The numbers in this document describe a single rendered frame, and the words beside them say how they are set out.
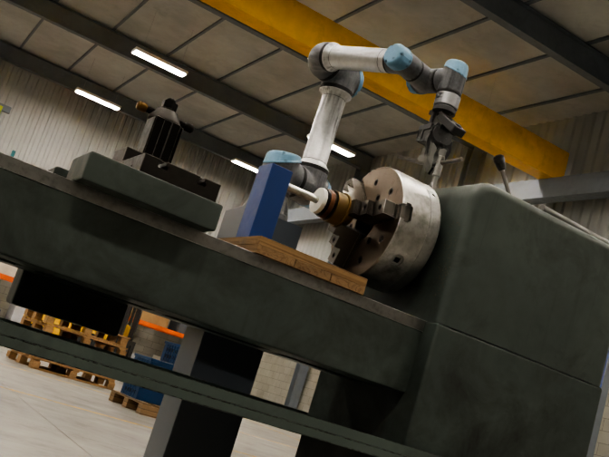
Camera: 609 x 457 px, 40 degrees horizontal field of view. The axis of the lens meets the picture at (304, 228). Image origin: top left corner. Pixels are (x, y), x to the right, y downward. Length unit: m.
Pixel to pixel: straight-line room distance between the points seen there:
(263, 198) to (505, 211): 0.63
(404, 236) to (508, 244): 0.29
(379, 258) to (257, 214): 0.33
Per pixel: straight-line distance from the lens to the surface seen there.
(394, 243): 2.10
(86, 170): 1.70
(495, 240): 2.20
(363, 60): 2.67
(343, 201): 2.15
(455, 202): 2.22
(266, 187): 2.05
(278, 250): 1.90
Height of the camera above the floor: 0.58
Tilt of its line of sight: 11 degrees up
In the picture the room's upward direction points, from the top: 17 degrees clockwise
